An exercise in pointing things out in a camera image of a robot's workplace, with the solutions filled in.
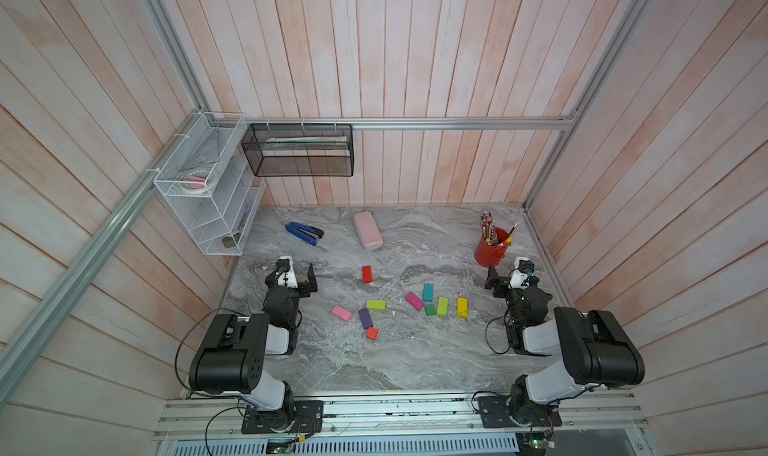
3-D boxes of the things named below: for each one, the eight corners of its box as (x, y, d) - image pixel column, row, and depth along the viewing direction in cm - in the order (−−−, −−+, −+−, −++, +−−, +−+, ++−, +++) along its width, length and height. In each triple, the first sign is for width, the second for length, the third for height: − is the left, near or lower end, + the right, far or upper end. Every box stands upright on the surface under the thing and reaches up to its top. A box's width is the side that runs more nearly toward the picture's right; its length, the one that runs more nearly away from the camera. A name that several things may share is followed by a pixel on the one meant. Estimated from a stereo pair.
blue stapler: (284, 231, 115) (283, 227, 113) (295, 220, 119) (294, 217, 117) (314, 246, 111) (313, 242, 109) (324, 234, 114) (324, 231, 112)
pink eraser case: (365, 252, 108) (364, 247, 105) (353, 219, 118) (352, 214, 116) (385, 246, 109) (385, 242, 107) (371, 214, 120) (371, 209, 117)
